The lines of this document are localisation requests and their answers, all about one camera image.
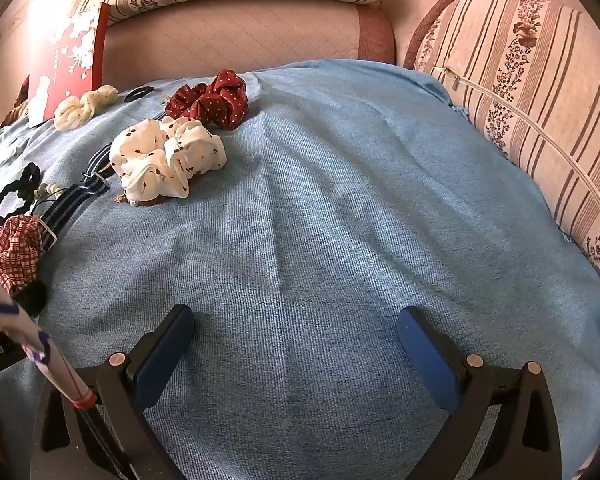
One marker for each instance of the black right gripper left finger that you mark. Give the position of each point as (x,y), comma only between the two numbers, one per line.
(112,439)

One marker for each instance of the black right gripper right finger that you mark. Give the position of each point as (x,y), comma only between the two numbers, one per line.
(524,442)

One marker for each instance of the white cherry print scrunchie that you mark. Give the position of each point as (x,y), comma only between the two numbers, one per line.
(157,158)

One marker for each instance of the red polka dot scrunchie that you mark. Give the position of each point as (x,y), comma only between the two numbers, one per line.
(223,102)

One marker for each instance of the red checked scrunchie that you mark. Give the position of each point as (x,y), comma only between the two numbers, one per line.
(20,253)

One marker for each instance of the light blue blanket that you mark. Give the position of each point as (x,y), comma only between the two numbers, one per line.
(351,191)

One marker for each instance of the cream scrunchie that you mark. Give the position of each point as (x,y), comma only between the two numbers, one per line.
(74,112)

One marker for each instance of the striped floral pillow right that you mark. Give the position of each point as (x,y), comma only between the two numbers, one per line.
(527,72)

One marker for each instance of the red floral box lid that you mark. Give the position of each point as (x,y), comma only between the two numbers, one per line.
(67,63)

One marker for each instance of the pink quilted bed sheet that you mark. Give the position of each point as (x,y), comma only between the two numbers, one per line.
(198,39)

